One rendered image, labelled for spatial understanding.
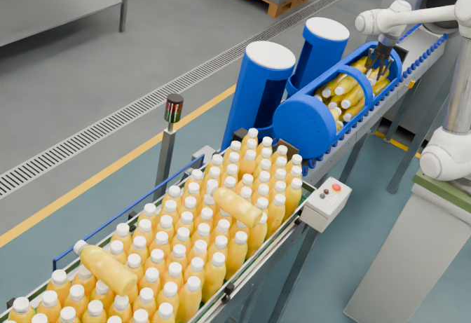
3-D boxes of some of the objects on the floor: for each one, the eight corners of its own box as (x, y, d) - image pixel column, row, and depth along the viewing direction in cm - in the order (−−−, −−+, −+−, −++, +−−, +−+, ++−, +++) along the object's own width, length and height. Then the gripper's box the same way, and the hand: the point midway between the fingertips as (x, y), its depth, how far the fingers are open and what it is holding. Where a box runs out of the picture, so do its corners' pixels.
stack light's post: (148, 292, 281) (176, 130, 213) (143, 297, 279) (170, 134, 210) (143, 288, 283) (169, 125, 214) (137, 293, 280) (162, 129, 212)
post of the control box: (267, 347, 271) (329, 213, 209) (263, 352, 269) (324, 218, 207) (261, 342, 273) (319, 207, 211) (256, 347, 270) (315, 212, 208)
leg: (338, 201, 368) (371, 130, 329) (335, 205, 364) (368, 134, 325) (331, 196, 370) (364, 125, 331) (328, 200, 366) (359, 129, 327)
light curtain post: (396, 190, 390) (521, -36, 285) (393, 194, 386) (519, -34, 280) (388, 186, 392) (509, -40, 287) (385, 189, 388) (507, -38, 283)
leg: (390, 141, 437) (423, 77, 398) (388, 144, 433) (420, 80, 394) (384, 138, 439) (415, 73, 400) (382, 141, 435) (413, 76, 396)
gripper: (404, 47, 258) (386, 88, 273) (373, 33, 264) (357, 73, 278) (399, 52, 253) (380, 93, 267) (368, 37, 259) (351, 78, 273)
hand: (371, 78), depth 271 cm, fingers closed on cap, 4 cm apart
